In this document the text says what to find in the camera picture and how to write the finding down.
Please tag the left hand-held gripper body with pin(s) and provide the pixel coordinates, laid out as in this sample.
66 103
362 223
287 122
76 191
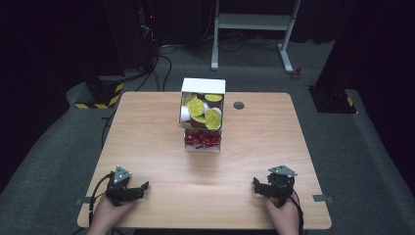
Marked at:
118 187

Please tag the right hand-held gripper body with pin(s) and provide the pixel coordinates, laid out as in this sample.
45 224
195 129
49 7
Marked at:
281 184

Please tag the grey tape strip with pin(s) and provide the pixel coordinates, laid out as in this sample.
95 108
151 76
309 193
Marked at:
82 200
323 198

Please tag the red snack packet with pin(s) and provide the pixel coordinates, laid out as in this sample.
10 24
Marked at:
202 148

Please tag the pile of red packets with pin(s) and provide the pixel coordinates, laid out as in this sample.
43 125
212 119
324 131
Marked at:
202 141

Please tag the pile of yellow-lidded cups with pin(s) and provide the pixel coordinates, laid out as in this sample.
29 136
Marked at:
204 111

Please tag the yellow-black striped stand base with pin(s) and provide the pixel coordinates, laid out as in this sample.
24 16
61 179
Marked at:
101 94

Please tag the black stand base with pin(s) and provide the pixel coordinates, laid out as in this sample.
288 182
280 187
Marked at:
332 99

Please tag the white box of cups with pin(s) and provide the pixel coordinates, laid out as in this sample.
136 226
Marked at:
203 94

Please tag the small red floor object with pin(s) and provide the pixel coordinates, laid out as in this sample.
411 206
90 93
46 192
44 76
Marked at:
296 74

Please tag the dark equipment rack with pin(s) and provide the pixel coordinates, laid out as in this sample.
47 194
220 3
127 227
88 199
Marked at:
147 29

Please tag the white metal stand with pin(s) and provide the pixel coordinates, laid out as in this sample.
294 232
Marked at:
251 22

